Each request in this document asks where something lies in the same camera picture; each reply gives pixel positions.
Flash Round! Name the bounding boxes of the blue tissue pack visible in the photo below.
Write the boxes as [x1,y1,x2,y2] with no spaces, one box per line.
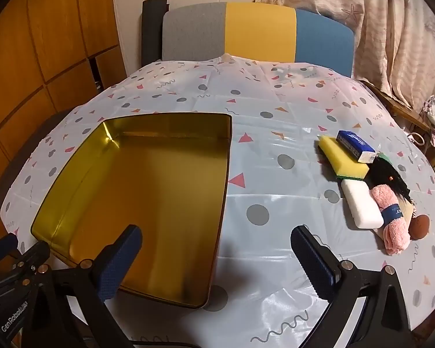
[336,130,378,163]

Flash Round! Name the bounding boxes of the patterned white plastic tablecloth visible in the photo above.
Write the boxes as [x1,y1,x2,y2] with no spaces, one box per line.
[0,54,435,348]

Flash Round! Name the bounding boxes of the wooden cabinet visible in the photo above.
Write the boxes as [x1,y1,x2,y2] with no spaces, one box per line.
[0,0,127,243]

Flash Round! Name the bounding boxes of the brown makeup sponge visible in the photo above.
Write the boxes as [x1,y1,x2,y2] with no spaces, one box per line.
[409,215,430,239]

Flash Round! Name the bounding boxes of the yellow green sponge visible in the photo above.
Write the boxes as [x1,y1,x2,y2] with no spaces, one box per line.
[318,135,371,181]

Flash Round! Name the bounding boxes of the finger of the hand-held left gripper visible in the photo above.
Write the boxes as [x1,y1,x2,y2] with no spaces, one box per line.
[0,233,19,262]
[7,241,51,280]

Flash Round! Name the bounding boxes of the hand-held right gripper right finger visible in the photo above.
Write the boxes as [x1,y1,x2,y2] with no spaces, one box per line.
[291,225,417,348]

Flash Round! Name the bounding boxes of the black rolled mat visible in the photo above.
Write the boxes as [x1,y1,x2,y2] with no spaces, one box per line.
[141,0,170,66]

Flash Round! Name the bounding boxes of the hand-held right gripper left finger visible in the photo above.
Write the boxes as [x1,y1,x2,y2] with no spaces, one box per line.
[32,225,143,348]

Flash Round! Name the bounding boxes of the patterned beige curtain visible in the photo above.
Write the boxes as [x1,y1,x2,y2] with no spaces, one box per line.
[254,0,435,109]

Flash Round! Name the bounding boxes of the grey yellow blue chair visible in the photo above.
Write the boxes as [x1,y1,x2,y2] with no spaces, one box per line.
[162,2,355,78]

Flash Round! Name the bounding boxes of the gold metal tin box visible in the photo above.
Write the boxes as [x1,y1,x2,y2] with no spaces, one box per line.
[31,113,233,309]

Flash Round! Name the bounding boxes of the white foam sponge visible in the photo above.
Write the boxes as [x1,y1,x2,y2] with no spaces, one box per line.
[341,179,384,230]

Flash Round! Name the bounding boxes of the pink towel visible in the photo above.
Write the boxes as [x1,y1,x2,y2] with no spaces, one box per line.
[370,185,412,255]

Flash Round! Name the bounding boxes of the wooden side table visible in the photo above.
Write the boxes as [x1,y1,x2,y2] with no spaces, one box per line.
[362,80,435,175]

